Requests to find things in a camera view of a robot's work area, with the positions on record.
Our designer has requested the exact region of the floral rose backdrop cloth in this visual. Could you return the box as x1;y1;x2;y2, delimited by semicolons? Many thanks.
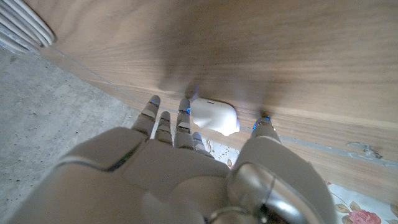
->
203;138;398;224

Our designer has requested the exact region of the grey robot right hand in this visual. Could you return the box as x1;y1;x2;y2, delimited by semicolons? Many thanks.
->
6;95;338;224

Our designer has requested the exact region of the white AirPods case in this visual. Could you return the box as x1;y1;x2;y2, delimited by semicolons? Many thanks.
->
190;98;241;137

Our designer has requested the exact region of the coiled white cable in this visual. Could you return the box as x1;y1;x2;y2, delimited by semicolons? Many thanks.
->
0;0;57;54

